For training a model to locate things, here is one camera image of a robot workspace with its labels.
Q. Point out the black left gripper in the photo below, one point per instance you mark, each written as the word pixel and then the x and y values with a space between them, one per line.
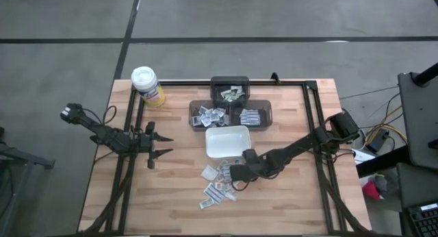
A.
pixel 145 144

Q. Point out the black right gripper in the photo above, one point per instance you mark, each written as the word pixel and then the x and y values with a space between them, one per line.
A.
pixel 260 166

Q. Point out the blue striped white packet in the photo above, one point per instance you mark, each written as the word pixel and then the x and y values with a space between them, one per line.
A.
pixel 250 113
pixel 214 193
pixel 250 121

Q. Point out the white plastic bin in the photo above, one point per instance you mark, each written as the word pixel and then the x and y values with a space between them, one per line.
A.
pixel 227 141

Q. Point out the blue and white packet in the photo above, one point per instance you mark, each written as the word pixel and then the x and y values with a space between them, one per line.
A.
pixel 196 120
pixel 206 121

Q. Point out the silver foil packet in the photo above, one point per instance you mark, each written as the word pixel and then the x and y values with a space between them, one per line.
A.
pixel 206 203

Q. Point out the small white printed packet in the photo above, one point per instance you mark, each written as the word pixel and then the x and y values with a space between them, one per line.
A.
pixel 223 162
pixel 236 96
pixel 211 113
pixel 236 89
pixel 224 120
pixel 219 112
pixel 203 110

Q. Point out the green printed white packet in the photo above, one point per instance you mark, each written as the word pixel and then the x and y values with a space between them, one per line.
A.
pixel 226 93

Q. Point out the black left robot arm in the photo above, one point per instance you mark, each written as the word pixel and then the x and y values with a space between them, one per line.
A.
pixel 102 134

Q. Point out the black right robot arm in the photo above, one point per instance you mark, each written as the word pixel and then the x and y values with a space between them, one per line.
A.
pixel 294 148

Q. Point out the yellow Lysol wipes canister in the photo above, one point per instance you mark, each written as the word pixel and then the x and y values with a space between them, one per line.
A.
pixel 147 84

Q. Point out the small smoky translucent bin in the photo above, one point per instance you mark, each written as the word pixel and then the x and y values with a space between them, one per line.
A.
pixel 219 83

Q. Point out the small black clamp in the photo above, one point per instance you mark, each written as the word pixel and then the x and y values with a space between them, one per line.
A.
pixel 274 77

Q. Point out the white paper sheet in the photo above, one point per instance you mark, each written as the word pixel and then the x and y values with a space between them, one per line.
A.
pixel 362 156

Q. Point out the red and grey cloth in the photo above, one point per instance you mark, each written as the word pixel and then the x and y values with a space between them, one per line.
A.
pixel 371 190

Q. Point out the grey metal stand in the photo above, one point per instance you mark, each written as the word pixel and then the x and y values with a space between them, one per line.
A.
pixel 20 158

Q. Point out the black power box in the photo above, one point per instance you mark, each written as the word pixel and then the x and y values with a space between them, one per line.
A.
pixel 378 141

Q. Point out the black keyboard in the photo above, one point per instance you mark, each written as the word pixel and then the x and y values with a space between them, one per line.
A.
pixel 424 223

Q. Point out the black pole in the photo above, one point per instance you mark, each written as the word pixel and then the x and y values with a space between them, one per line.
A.
pixel 426 75

